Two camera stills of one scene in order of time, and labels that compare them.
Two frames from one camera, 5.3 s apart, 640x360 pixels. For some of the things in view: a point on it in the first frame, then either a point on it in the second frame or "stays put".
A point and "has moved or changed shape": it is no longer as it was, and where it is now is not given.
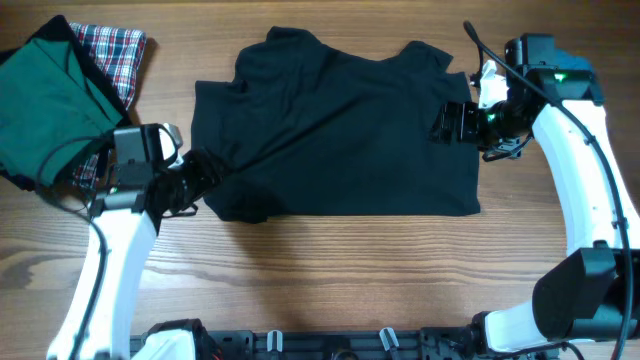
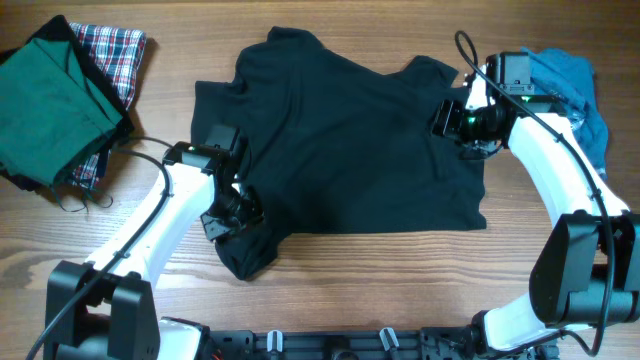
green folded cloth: (51, 112) stays put
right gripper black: (466, 112) stays put
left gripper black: (206, 173) -> (254, 213)
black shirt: (310, 132) has moved or changed shape
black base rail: (350, 344) stays put
